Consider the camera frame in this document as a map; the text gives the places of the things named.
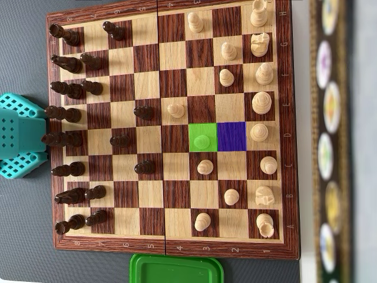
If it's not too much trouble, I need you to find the light wooden chess pawn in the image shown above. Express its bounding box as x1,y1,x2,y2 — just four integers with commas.
187,12,204,33
197,159,214,175
219,68,235,87
194,212,211,232
194,135,210,150
167,103,186,119
224,189,240,206
221,42,237,61

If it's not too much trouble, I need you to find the light wooden chess knight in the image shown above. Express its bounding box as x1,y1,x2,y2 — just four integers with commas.
254,185,275,206
250,32,270,58

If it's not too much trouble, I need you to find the light wooden chess bishop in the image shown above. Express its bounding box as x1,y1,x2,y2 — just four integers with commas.
260,156,278,175
255,62,275,86

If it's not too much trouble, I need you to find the light wooden chess rook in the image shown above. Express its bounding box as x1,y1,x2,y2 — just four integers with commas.
250,0,275,28
256,213,275,239

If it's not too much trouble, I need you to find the light wooden chess king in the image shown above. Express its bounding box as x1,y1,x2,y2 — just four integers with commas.
252,91,272,115

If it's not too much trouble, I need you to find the wooden chessboard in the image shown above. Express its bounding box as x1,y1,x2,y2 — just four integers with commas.
45,0,301,260

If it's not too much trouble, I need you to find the dark wooden chess king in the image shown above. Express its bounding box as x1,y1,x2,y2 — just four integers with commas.
44,106,82,123

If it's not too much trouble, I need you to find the dark wooden chess rook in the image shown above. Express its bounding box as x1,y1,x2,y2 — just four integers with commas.
54,214,85,236
49,23,80,47

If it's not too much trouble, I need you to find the green plastic lid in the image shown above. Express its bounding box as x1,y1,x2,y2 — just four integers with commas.
129,252,224,283

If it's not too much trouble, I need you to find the light wooden chess queen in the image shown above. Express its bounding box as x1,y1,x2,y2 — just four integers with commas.
250,123,268,142

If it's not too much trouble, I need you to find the dark box with round pictures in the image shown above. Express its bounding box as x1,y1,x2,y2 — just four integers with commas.
309,0,354,283

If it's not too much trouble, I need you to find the dark wooden chess queen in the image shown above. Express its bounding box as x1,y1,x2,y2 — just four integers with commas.
41,131,83,148

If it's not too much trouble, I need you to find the dark wooden chess bishop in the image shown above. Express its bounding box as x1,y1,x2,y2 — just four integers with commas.
49,81,84,100
51,162,86,177

